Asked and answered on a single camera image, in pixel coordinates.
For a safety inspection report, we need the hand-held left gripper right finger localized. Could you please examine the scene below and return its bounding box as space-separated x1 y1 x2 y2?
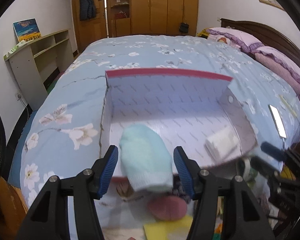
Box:
173 146 275 240

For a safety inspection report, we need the smartphone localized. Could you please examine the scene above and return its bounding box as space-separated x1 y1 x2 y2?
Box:
268 104 287 138

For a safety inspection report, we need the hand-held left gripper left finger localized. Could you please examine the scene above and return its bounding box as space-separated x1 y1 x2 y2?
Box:
16 145 119 240

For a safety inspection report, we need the cartoon print pillow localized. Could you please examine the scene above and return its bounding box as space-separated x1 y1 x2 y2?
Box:
207 34 234 46

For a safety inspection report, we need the purple ruffled pillow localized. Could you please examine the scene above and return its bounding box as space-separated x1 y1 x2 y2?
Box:
206 27 264 54
251 45 300 98

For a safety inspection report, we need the white cloth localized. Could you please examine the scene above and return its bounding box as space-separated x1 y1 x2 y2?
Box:
205 125 241 161

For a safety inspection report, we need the white cardboard box red rim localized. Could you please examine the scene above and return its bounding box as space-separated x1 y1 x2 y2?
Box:
99 67 258 180

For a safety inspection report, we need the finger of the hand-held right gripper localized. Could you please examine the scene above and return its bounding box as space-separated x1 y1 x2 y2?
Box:
260 141 289 162

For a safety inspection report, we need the cream strip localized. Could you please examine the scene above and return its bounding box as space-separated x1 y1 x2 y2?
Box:
279 94 298 117

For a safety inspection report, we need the dark hanging jacket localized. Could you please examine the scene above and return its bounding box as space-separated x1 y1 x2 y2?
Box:
79 0 96 21

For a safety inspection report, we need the brown wooden furniture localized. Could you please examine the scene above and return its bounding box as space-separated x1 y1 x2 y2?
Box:
0 167 28 240

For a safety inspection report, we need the mint knit sock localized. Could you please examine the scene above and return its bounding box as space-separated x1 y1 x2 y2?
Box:
119 124 175 193

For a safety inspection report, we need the blue and yellow painting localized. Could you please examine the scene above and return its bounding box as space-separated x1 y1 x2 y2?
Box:
13 18 42 42

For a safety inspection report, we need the dark wooden headboard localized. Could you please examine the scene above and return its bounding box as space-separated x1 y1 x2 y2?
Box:
220 18 300 65

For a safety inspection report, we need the pink round soft pad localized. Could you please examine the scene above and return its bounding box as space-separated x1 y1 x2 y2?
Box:
147 195 187 221

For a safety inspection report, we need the wooden wardrobe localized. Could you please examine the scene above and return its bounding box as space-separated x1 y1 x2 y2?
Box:
62 0 199 38

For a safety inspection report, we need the yellow cloth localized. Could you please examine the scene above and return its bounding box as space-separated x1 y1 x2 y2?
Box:
143 214 193 240

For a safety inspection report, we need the green and white box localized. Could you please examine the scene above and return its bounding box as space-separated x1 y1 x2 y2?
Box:
4 42 28 58

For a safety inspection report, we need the beige shelf desk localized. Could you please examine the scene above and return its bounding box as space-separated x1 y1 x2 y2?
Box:
4 29 74 111

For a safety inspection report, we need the blue floral bed blanket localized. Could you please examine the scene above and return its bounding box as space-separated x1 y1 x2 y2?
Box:
19 34 300 240

